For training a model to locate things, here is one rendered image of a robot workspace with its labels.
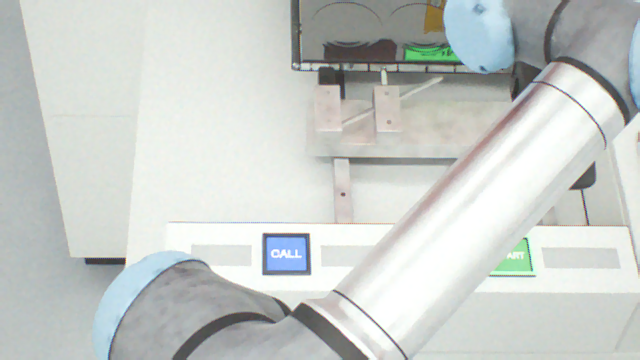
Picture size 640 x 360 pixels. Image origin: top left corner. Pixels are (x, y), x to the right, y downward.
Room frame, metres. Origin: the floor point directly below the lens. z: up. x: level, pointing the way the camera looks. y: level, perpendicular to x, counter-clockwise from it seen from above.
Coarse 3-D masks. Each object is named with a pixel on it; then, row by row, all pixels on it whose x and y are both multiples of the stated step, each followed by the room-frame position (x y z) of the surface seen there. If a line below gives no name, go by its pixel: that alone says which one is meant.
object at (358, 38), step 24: (312, 0) 1.25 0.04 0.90; (336, 0) 1.26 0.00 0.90; (360, 0) 1.26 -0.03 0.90; (384, 0) 1.27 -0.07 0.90; (408, 0) 1.27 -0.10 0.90; (432, 0) 1.28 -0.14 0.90; (312, 24) 1.21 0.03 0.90; (336, 24) 1.21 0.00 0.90; (360, 24) 1.22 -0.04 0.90; (384, 24) 1.22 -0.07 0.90; (408, 24) 1.22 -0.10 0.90; (432, 24) 1.23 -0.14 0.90; (312, 48) 1.16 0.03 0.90; (336, 48) 1.17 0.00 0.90; (360, 48) 1.17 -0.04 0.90; (384, 48) 1.17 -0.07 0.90; (408, 48) 1.18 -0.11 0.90; (432, 48) 1.18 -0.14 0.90
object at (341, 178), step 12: (336, 72) 1.17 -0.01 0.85; (336, 84) 1.14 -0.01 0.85; (336, 156) 1.01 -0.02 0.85; (336, 168) 0.99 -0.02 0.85; (348, 168) 0.99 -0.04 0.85; (336, 180) 0.97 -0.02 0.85; (348, 180) 0.97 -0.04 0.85; (336, 192) 0.95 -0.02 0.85; (348, 192) 0.95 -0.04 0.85; (336, 204) 0.93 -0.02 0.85; (348, 204) 0.93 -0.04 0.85; (336, 216) 0.92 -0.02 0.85; (348, 216) 0.91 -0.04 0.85
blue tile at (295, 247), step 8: (272, 240) 0.79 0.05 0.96; (280, 240) 0.79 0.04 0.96; (288, 240) 0.79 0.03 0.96; (296, 240) 0.79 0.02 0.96; (304, 240) 0.79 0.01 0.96; (272, 248) 0.78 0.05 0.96; (280, 248) 0.78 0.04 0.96; (288, 248) 0.78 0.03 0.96; (296, 248) 0.78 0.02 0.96; (304, 248) 0.78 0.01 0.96; (272, 256) 0.77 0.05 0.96; (280, 256) 0.77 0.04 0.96; (288, 256) 0.77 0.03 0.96; (296, 256) 0.77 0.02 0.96; (304, 256) 0.77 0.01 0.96; (272, 264) 0.75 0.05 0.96; (280, 264) 0.76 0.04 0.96; (288, 264) 0.76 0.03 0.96; (296, 264) 0.76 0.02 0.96; (304, 264) 0.76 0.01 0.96
